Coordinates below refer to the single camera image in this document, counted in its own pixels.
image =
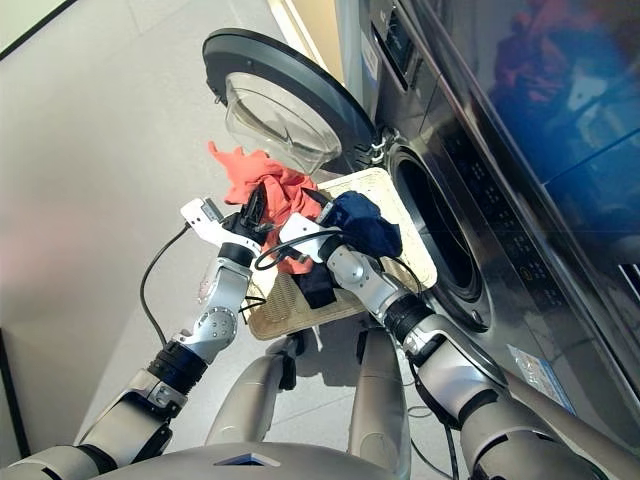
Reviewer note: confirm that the black wheeled basket stand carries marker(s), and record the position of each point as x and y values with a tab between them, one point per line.
290	360

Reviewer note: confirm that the small blue sticker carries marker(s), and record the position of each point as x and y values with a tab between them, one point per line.
371	60

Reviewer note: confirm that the silver robot leg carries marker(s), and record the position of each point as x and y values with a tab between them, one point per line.
377	400
250	395

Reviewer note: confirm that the orange garment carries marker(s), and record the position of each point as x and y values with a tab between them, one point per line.
282	195

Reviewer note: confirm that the round washing machine door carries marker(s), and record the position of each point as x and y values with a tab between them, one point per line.
280	70

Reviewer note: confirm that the grey washing machine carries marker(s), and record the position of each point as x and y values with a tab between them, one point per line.
500	280

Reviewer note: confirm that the pale woven basket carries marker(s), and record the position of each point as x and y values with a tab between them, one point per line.
400	220

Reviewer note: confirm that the blue white energy label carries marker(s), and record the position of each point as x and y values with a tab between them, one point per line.
540	377

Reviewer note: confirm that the black garment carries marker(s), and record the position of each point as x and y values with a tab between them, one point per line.
315	287

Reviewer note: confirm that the silver robot torso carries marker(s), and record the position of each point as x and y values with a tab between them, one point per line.
250	462

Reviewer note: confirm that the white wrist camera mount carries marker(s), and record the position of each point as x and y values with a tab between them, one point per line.
205	220
305	235

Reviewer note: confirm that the navy blue garment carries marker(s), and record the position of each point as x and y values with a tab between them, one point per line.
370	225

